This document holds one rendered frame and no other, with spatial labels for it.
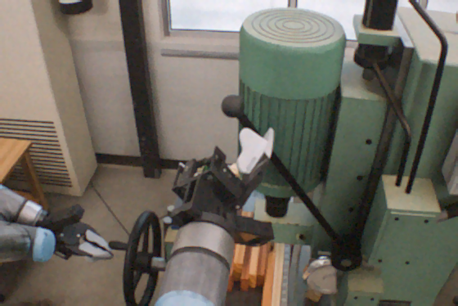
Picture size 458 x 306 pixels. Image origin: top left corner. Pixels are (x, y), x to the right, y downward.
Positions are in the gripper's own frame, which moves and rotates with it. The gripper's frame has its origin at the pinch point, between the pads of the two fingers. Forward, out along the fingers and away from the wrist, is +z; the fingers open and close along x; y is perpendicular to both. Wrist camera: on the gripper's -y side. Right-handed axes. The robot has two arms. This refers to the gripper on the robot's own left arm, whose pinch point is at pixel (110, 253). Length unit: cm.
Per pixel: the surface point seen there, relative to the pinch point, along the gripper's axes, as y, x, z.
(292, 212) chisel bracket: -36.4, -6.6, 29.6
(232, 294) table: -16.3, 6.4, 28.2
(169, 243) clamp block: -12.4, -2.2, 11.2
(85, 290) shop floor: 102, -36, 7
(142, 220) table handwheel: -7.2, -8.6, 3.9
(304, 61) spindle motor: -71, 1, 7
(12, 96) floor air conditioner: 70, -97, -71
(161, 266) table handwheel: 1.2, -3.9, 14.4
